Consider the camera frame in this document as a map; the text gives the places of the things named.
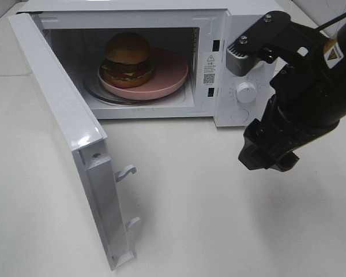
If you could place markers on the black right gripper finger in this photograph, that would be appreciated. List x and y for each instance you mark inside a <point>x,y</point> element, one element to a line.
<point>263,149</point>
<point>244,52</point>

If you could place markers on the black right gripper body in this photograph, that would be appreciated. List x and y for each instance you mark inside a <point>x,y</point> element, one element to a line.
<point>310,96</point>

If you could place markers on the round white door button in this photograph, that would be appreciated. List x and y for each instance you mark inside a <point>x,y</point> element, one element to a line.
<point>240,115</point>

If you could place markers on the pink plate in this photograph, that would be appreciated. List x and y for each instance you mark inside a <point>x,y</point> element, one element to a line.
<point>170,72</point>

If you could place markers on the burger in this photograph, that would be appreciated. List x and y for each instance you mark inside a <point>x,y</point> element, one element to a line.
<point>127,61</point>

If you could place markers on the white microwave door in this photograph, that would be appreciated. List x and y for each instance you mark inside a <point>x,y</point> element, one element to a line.
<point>84,136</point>

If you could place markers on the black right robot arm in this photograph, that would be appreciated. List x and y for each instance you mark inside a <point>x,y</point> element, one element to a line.
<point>310,90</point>

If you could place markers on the lower white control knob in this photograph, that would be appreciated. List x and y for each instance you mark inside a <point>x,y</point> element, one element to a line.
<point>246,92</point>

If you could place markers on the white microwave oven body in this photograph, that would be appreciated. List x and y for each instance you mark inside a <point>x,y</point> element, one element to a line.
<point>199,31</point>

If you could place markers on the glass microwave turntable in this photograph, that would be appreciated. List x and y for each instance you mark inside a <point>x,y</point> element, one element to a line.
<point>94,87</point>

